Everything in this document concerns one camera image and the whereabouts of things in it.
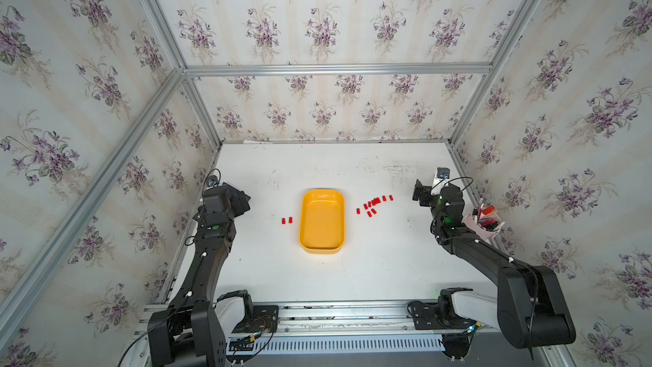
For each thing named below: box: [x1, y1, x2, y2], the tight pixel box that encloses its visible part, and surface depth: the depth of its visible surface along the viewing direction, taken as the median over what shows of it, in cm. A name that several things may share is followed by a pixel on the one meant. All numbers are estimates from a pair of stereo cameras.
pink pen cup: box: [461, 204, 506, 241], surface depth 84 cm
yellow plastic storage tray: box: [298, 188, 347, 255], surface depth 95 cm
